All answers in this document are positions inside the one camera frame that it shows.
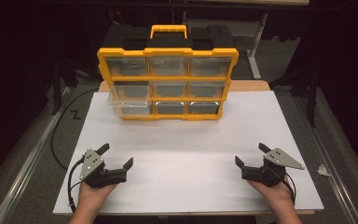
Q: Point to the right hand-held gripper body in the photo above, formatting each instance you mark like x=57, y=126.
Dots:
x=272, y=169

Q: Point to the yellow and black drawer organizer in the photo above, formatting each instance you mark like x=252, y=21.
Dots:
x=167, y=52

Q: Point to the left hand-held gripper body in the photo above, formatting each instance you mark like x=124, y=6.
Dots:
x=90, y=163

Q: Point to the set of clear organizer drawers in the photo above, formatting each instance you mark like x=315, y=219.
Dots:
x=169, y=66

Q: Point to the person's right hand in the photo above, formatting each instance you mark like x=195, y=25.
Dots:
x=275, y=197

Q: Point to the metal floor rail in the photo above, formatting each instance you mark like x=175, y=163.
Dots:
x=326, y=161
x=28, y=161

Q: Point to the black stand leg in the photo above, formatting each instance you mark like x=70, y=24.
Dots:
x=56, y=90
x=312, y=99

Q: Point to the grey metal stand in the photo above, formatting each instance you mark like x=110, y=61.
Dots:
x=256, y=46

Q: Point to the white crumpled paper scrap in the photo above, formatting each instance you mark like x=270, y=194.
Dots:
x=323, y=170

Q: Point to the clear pulled-out plastic drawer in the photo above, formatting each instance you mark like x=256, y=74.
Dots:
x=127, y=105

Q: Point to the person's left hand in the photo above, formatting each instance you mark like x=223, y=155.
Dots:
x=94, y=197

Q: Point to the white table board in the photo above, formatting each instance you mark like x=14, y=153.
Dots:
x=183, y=155

